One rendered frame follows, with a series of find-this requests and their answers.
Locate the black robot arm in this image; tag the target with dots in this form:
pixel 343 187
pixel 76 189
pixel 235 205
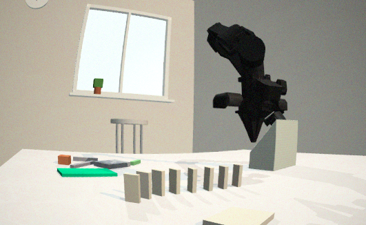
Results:
pixel 246 52

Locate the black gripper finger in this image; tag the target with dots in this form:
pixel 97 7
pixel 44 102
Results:
pixel 260 119
pixel 248 117

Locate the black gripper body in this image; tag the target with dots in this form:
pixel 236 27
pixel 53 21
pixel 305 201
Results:
pixel 246 100

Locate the orange block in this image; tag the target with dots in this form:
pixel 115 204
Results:
pixel 64 159

